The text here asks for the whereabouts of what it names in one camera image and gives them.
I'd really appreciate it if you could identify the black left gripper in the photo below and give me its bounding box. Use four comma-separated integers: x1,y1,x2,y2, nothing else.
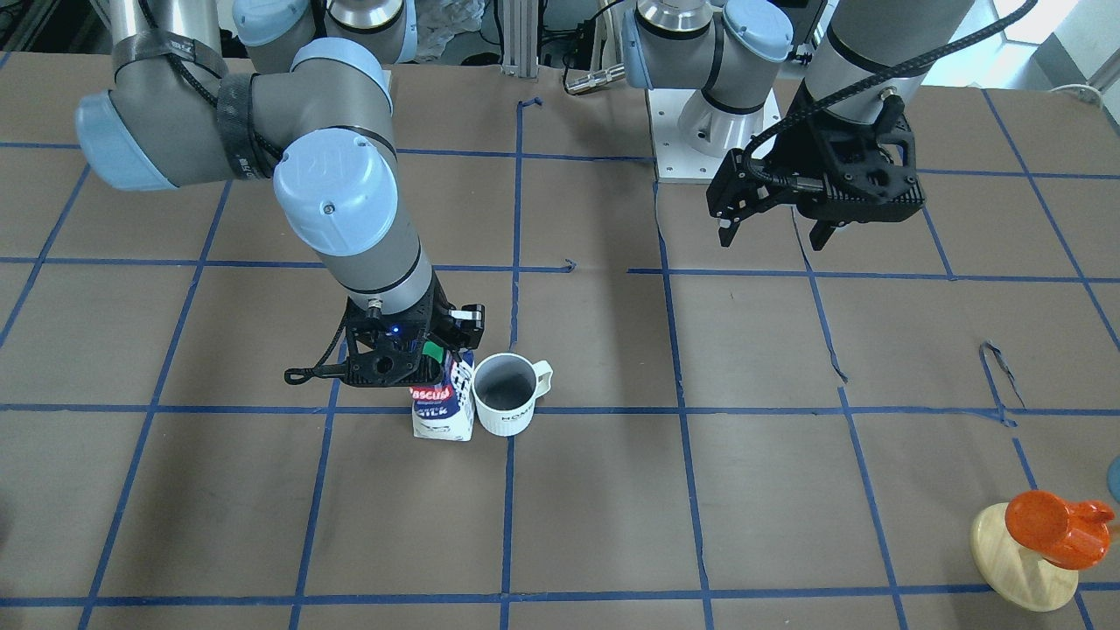
704,92,927,251

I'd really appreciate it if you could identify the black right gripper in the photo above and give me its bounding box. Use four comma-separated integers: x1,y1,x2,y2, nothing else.
340,276,487,388

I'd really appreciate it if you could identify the blue white milk carton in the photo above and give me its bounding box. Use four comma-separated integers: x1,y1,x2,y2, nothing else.
409,340,475,442

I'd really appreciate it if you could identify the white ribbed mug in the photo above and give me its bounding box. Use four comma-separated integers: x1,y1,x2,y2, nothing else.
472,353,556,436

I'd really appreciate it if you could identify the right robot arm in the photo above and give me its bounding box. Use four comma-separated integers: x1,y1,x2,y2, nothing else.
73,1,485,388

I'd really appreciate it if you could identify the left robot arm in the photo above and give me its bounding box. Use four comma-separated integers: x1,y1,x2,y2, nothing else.
617,1,970,250

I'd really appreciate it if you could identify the blue mug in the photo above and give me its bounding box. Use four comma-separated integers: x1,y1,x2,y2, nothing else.
1105,456,1120,503

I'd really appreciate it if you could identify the orange mug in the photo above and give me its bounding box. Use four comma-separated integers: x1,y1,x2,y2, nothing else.
1004,490,1117,571

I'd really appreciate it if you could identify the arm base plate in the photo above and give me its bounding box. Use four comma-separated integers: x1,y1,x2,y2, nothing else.
647,89,781,184

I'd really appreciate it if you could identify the aluminium frame post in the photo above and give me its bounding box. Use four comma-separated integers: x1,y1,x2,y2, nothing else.
495,1,541,82

